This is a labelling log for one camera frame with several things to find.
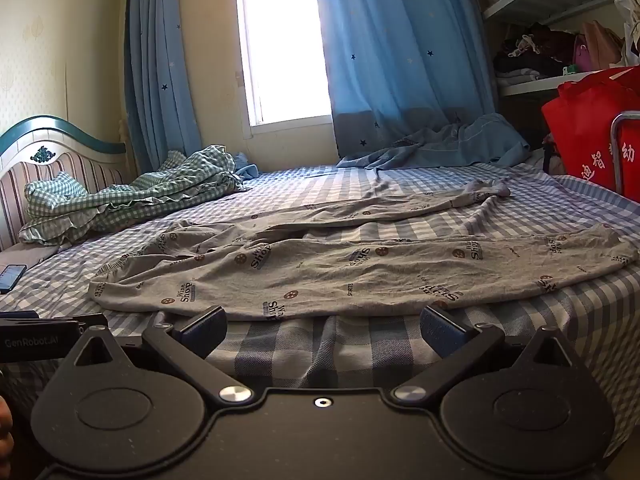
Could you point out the dark cloth heap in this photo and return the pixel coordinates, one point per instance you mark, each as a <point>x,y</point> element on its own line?
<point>552,157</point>

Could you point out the dark clothes pile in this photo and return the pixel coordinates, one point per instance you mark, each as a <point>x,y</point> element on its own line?
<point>540,50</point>

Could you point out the pink bag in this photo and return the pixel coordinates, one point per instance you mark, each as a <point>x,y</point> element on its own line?
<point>597,45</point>

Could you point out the person's left hand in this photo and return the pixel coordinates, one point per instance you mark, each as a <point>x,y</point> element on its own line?
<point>5,430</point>

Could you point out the striped headboard with teal trim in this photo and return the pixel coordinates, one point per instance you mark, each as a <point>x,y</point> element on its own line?
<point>60,160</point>

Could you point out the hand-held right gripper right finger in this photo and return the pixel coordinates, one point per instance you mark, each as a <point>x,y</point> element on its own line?
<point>439,327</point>

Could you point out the blue checked bed sheet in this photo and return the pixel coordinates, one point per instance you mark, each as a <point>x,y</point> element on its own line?
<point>575,320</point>

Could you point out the grey cloth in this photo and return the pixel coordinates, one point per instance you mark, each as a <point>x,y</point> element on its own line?
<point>30,256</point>

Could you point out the green checked quilt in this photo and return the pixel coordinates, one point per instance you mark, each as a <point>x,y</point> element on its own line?
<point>140,192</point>

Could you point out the window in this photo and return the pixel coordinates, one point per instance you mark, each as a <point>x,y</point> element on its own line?
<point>280,45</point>

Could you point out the folded light clothes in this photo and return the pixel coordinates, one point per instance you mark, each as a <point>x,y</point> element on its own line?
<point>517,78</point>

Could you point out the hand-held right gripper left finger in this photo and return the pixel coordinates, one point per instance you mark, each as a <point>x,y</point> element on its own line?
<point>204,326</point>

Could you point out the grey printed t-shirt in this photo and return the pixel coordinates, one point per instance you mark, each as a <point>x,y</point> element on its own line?
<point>350,270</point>

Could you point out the white plastic bag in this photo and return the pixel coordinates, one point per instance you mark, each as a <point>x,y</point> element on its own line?
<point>631,20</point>

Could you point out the metal tube frame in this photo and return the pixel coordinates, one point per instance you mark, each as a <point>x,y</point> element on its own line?
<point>616,150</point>

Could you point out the black smartphone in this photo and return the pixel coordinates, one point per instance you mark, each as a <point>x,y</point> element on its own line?
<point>10,278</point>

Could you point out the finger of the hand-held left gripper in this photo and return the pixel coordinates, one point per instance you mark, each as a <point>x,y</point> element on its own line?
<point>94,321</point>

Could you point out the red fabric bag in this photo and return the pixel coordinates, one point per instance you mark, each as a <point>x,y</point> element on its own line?
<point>580,125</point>

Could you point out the light blue cloth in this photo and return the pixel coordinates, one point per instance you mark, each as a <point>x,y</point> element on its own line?
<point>246,167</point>

